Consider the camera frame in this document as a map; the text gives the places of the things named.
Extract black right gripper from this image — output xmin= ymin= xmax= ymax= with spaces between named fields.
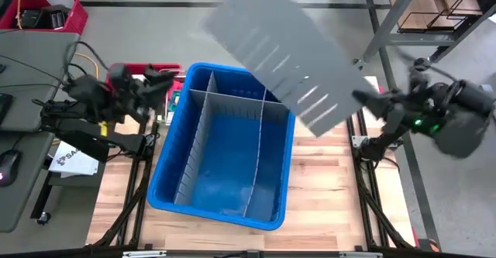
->
xmin=351 ymin=89 xmax=441 ymax=135

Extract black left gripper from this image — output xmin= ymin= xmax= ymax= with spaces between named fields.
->
xmin=115 ymin=66 xmax=174 ymax=114

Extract long grey slotted divider sheet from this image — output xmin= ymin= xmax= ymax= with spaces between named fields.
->
xmin=173 ymin=71 xmax=218 ymax=207
xmin=242 ymin=87 xmax=268 ymax=218

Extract blue plastic bin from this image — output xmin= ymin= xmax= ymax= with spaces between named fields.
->
xmin=146 ymin=61 xmax=297 ymax=231

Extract grey metal cart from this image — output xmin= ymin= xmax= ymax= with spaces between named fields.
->
xmin=346 ymin=0 xmax=496 ymax=74

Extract red plastic crate with devices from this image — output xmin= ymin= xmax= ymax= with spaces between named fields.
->
xmin=0 ymin=0 xmax=89 ymax=35

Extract cardboard boxes on cart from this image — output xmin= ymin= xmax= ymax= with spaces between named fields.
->
xmin=388 ymin=0 xmax=485 ymax=30

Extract white paper with logo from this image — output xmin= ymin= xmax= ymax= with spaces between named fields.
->
xmin=48 ymin=140 xmax=100 ymax=179

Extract grey folding table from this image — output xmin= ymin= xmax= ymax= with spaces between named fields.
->
xmin=0 ymin=30 xmax=81 ymax=234

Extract black devices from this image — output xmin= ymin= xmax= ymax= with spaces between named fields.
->
xmin=19 ymin=4 xmax=71 ymax=30

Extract black flat device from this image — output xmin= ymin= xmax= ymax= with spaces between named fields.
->
xmin=0 ymin=92 xmax=15 ymax=126

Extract black leg with caster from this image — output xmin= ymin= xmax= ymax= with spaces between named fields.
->
xmin=29 ymin=170 xmax=53 ymax=227

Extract black computer mouse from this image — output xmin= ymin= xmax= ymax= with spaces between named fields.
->
xmin=0 ymin=149 xmax=22 ymax=188

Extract silver metal bracket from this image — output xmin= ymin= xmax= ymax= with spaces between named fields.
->
xmin=351 ymin=135 xmax=404 ymax=150

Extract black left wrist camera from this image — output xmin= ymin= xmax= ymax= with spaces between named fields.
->
xmin=107 ymin=63 xmax=133 ymax=92

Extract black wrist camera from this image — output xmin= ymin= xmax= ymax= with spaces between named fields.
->
xmin=432 ymin=108 xmax=491 ymax=159
xmin=107 ymin=63 xmax=133 ymax=92

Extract yellow extension cable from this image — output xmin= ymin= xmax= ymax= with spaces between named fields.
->
xmin=75 ymin=52 xmax=100 ymax=80

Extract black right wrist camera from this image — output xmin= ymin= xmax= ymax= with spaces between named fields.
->
xmin=432 ymin=108 xmax=491 ymax=159

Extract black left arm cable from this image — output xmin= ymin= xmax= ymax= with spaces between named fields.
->
xmin=63 ymin=40 xmax=110 ymax=81

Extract silver metal bracket plate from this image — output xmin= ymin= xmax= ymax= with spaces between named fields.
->
xmin=122 ymin=250 xmax=168 ymax=258
xmin=338 ymin=251 xmax=384 ymax=258

